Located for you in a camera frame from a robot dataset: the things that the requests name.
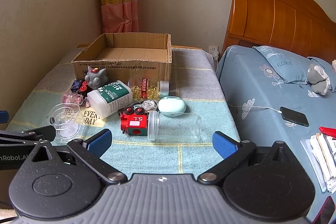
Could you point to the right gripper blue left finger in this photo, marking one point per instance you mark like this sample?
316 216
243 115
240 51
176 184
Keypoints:
88 152

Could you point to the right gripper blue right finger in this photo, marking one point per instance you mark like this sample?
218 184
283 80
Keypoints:
234 153

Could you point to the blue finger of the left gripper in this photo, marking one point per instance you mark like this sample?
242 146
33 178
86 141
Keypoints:
28 137
4 116

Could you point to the clear round plastic container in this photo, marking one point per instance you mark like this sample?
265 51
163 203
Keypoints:
67 120

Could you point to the pink dog toy jar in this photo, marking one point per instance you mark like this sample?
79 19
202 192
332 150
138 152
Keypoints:
75 98

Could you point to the clear plastic jar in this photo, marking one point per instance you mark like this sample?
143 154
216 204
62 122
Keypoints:
174 128

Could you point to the white medical cotton swab bottle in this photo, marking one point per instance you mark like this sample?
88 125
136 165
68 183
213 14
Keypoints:
109 98

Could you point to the red toy train block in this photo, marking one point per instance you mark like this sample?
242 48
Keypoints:
133 121

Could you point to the dark blue cube toy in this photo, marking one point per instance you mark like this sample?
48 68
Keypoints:
76 85

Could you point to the grey cartoon creature toy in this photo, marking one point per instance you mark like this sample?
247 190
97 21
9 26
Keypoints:
96 77

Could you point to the mint green earbuds case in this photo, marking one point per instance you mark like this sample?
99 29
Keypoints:
171 106

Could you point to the yellow capsule bottle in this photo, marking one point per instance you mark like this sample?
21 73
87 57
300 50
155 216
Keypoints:
145 88

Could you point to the small red black toy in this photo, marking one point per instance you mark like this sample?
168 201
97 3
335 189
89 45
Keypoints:
84 89

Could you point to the blue floral bed sheet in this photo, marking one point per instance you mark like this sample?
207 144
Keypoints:
255 93

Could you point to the black smartphone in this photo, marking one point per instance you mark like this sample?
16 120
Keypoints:
293 116

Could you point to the round tape measure package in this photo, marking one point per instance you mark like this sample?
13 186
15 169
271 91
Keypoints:
147 105

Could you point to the stack of papers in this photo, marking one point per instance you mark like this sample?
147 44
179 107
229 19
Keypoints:
320 149

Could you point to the open cardboard box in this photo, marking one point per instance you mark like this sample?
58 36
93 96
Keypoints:
124 55

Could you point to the blue floral pillow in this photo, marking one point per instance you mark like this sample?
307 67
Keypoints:
293 68

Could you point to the grey plush toy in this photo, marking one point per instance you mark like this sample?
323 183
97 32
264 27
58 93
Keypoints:
319 79

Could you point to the dark red phone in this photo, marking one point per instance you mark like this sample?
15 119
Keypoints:
326 212

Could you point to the wooden headboard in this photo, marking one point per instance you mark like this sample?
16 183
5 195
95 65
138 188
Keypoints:
299 26

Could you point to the white wall charger plug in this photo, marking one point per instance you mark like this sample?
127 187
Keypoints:
214 51

